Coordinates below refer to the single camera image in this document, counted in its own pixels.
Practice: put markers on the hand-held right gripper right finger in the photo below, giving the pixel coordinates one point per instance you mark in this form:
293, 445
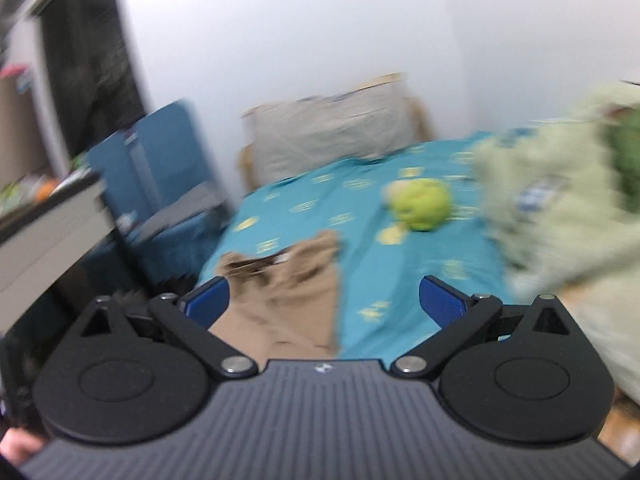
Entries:
440, 301

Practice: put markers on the tan brown pants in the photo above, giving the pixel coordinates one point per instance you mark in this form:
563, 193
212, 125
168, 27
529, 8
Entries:
287, 296

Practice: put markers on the white desk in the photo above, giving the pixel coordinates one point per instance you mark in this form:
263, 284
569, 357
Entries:
50, 230

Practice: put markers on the dark window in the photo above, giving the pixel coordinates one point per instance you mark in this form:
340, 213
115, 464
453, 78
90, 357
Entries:
85, 55

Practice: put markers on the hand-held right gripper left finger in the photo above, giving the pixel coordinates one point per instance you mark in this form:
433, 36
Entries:
209, 299

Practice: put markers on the grey white pillow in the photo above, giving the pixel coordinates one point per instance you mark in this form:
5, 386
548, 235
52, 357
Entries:
330, 135

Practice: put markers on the green plush toy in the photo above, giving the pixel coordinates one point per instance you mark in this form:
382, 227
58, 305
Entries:
419, 205

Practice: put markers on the teal patterned bed sheet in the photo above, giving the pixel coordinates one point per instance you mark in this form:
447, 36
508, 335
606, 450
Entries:
350, 240

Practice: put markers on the blue chair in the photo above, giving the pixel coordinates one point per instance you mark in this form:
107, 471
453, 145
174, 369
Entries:
160, 195

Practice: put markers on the pale green fluffy blanket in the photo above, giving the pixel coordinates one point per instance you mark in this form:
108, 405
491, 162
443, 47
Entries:
560, 230

